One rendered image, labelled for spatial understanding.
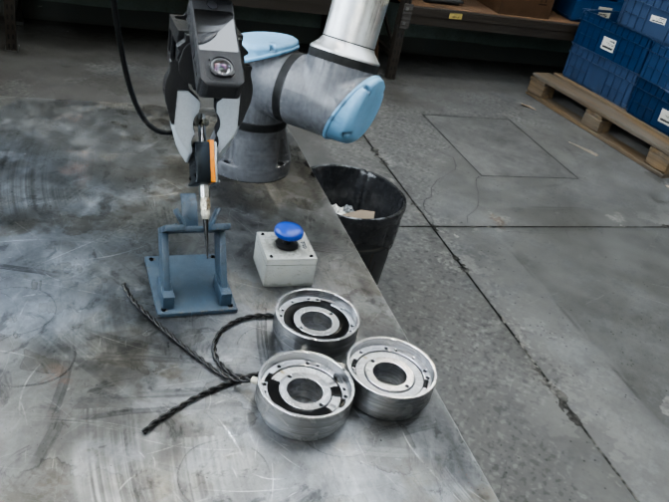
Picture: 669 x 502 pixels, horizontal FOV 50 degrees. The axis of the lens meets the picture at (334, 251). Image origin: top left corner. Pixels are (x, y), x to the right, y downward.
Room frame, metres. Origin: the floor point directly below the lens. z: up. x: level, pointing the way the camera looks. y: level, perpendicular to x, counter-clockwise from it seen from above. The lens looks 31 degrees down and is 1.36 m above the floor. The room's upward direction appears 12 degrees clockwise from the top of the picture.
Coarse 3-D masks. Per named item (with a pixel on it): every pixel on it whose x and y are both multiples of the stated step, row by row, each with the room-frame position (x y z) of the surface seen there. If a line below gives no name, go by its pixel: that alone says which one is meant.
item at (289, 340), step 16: (304, 288) 0.76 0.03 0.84; (288, 304) 0.73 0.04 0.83; (336, 304) 0.75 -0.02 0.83; (304, 320) 0.72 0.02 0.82; (320, 320) 0.73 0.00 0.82; (336, 320) 0.72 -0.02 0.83; (352, 320) 0.73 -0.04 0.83; (288, 336) 0.67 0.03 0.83; (304, 336) 0.66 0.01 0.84; (352, 336) 0.69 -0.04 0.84; (320, 352) 0.66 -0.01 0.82; (336, 352) 0.67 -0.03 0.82
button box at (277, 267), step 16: (256, 240) 0.86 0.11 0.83; (272, 240) 0.85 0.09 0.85; (304, 240) 0.86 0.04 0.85; (256, 256) 0.85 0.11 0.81; (272, 256) 0.81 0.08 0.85; (288, 256) 0.82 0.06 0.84; (304, 256) 0.82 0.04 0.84; (272, 272) 0.80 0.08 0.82; (288, 272) 0.81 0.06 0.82; (304, 272) 0.82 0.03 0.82
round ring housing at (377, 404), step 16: (352, 352) 0.66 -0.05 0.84; (368, 352) 0.67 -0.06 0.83; (400, 352) 0.68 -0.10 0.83; (416, 352) 0.68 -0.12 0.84; (352, 368) 0.64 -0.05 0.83; (368, 368) 0.64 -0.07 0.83; (384, 368) 0.66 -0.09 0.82; (400, 368) 0.66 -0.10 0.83; (432, 368) 0.65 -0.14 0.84; (384, 384) 0.62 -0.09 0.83; (400, 384) 0.62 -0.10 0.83; (432, 384) 0.62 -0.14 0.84; (352, 400) 0.61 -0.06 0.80; (368, 400) 0.59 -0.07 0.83; (384, 400) 0.59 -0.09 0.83; (400, 400) 0.59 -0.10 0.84; (416, 400) 0.60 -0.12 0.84; (384, 416) 0.59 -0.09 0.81; (400, 416) 0.60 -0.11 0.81
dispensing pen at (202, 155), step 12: (204, 120) 0.77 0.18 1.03; (204, 132) 0.77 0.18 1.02; (192, 144) 0.75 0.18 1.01; (204, 144) 0.74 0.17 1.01; (192, 156) 0.75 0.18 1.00; (204, 156) 0.74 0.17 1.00; (192, 168) 0.74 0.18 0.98; (204, 168) 0.73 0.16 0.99; (192, 180) 0.74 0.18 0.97; (204, 180) 0.72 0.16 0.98; (204, 192) 0.73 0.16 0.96; (204, 204) 0.72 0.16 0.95; (204, 216) 0.71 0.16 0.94; (204, 228) 0.71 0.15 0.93
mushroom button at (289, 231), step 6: (282, 222) 0.85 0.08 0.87; (288, 222) 0.85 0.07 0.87; (276, 228) 0.84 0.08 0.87; (282, 228) 0.84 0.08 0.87; (288, 228) 0.84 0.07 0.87; (294, 228) 0.84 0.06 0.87; (300, 228) 0.85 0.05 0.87; (276, 234) 0.83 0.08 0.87; (282, 234) 0.83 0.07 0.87; (288, 234) 0.83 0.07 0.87; (294, 234) 0.83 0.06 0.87; (300, 234) 0.83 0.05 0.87; (288, 240) 0.82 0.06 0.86; (294, 240) 0.83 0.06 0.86
